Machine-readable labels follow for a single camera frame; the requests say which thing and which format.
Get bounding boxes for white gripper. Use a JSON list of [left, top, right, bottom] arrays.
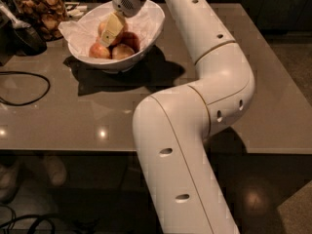
[[99, 0, 147, 47]]

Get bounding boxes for red yellow apple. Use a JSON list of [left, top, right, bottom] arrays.
[[97, 19, 127, 47]]

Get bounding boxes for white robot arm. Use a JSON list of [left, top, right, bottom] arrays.
[[112, 0, 255, 234]]

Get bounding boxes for red right apple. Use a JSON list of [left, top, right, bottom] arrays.
[[121, 31, 140, 53]]

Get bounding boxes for front right apple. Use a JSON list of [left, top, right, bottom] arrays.
[[112, 44, 135, 60]]

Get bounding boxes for front left apple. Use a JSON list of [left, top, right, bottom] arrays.
[[89, 42, 111, 59]]

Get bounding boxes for white bowl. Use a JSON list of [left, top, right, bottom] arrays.
[[67, 0, 166, 74]]

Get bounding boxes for small white items behind bowl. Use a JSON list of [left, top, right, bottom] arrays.
[[66, 5, 88, 18]]

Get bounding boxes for white paper liner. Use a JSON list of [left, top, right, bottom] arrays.
[[58, 0, 165, 58]]

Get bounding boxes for glass jar of snacks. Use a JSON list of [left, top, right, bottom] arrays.
[[13, 0, 67, 41]]

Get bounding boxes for black round appliance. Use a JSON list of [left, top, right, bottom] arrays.
[[0, 2, 47, 56]]

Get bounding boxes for white shoe under table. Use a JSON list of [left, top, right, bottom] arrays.
[[43, 156, 67, 186]]

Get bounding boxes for left white shoe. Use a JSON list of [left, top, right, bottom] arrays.
[[0, 161, 20, 203]]

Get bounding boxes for black cable on table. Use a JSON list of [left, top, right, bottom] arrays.
[[0, 70, 52, 107]]

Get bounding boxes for black cables on floor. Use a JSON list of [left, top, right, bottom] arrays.
[[0, 205, 131, 234]]

